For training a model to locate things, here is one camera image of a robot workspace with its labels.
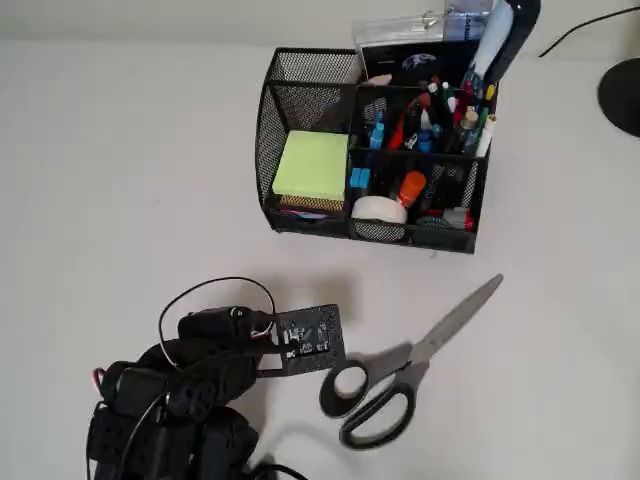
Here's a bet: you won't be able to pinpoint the grey handled scissors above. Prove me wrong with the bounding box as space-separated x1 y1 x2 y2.
318 272 505 450

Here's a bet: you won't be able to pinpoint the multicolour note paper stack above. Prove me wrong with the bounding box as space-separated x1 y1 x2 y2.
277 193 346 222

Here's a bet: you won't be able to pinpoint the green sticky note pad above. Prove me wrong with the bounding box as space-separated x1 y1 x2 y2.
271 130 350 203

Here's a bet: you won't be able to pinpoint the white tape roll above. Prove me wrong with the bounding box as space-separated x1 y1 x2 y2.
349 195 409 225

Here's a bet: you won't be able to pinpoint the orange glue stick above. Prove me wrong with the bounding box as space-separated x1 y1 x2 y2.
394 170 428 209

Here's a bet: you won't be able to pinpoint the black mesh desk organizer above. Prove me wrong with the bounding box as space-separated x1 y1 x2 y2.
253 46 500 256

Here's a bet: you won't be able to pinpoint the blue plastic clip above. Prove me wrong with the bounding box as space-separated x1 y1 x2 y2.
368 112 387 150

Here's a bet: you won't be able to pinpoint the bunch of pens and markers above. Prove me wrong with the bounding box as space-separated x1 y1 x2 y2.
386 91 433 151

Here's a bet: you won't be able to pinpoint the white marker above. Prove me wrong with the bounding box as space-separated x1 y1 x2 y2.
474 113 498 159

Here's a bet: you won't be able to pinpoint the black card with earth picture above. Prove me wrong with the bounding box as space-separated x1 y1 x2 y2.
360 41 482 87

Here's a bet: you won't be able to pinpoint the clear plastic bag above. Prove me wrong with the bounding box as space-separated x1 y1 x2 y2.
353 13 447 50

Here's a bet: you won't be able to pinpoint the pale blue white tube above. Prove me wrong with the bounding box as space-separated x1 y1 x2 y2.
468 0 517 77

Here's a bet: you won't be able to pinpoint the black round lamp base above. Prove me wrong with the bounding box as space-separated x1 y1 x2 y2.
597 56 640 139

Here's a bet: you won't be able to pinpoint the thin black wire loop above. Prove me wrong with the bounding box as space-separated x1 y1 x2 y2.
158 276 277 372

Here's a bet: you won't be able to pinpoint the black camera circuit board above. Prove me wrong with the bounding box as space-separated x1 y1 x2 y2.
253 303 348 379

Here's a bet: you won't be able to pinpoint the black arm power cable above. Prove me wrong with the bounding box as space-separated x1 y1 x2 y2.
248 453 309 480

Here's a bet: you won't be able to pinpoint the black lamp cable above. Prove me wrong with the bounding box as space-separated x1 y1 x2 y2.
538 5 640 59

